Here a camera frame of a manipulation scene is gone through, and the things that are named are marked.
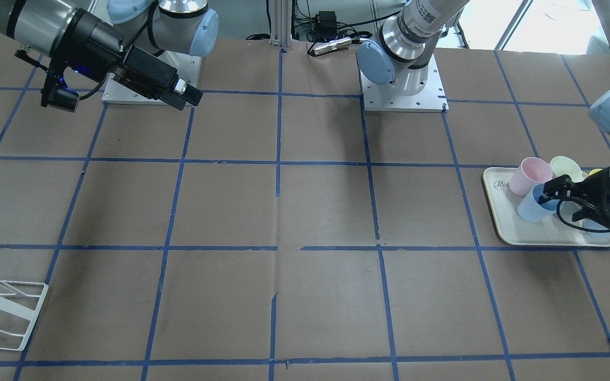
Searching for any silver metal cylinder connector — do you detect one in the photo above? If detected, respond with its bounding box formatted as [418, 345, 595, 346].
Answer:
[307, 37, 353, 57]

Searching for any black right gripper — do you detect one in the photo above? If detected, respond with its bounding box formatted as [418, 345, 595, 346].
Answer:
[61, 9, 204, 110]

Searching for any black power adapter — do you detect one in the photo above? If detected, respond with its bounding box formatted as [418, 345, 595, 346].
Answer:
[315, 11, 337, 33]

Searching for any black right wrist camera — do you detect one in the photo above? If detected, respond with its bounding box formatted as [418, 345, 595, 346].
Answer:
[40, 58, 79, 113]

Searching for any cream plastic tray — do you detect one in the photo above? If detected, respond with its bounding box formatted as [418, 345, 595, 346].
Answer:
[482, 167, 610, 248]

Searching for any pink plastic cup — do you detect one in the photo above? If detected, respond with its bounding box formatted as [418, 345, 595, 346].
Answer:
[508, 157, 553, 197]

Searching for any aluminium frame post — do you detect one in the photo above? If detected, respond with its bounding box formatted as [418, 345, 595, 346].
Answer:
[268, 0, 292, 51]

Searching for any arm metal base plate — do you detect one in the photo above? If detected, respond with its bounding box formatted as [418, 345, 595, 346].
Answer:
[102, 52, 202, 105]
[359, 56, 450, 113]

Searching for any light blue plastic cup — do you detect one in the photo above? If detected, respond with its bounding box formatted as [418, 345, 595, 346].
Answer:
[516, 184, 559, 223]

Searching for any cream white plastic cup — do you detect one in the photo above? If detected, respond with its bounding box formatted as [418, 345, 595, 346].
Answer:
[549, 155, 583, 183]

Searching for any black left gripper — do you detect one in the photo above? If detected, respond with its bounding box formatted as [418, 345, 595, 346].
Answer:
[542, 169, 610, 232]

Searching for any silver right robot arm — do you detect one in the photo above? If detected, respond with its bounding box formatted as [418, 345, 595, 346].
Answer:
[3, 1, 219, 112]

